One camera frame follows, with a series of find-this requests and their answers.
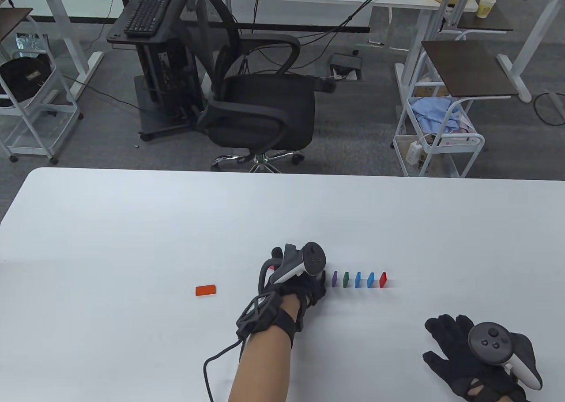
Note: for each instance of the person's left hand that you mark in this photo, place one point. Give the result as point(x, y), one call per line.
point(309, 289)

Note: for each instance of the person's right hand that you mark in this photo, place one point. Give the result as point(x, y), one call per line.
point(446, 335)

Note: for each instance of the grey white hand controller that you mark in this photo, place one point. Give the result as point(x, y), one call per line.
point(314, 258)
point(490, 342)

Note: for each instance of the red domino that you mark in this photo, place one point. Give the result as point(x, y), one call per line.
point(382, 280)

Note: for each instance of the orange domino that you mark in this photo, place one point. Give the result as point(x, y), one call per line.
point(205, 290)

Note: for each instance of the person's left forearm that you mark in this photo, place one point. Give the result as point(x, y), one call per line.
point(260, 371)

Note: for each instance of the white power strip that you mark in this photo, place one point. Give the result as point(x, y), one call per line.
point(413, 152)

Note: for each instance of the black mesh office chair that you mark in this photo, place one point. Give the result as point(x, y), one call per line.
point(265, 106)

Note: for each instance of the light blue cloth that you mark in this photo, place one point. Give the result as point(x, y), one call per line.
point(432, 110)

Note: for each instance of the grey floor socket box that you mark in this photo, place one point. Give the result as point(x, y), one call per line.
point(346, 62)

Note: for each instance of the black computer cart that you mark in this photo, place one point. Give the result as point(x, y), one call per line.
point(163, 66)

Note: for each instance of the white cart with brown top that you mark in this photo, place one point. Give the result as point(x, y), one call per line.
point(468, 68)
point(13, 22)

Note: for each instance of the dark brown side tabletop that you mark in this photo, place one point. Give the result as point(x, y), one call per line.
point(485, 24)

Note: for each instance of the black keyboard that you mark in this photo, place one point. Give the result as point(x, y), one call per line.
point(148, 11)

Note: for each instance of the yellow paper cup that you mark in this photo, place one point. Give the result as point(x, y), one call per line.
point(485, 8)

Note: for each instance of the black bag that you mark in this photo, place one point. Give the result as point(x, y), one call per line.
point(24, 77)

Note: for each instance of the clear plastic packet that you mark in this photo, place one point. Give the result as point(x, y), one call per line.
point(31, 44)

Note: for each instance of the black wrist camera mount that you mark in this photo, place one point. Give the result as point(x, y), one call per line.
point(260, 313)

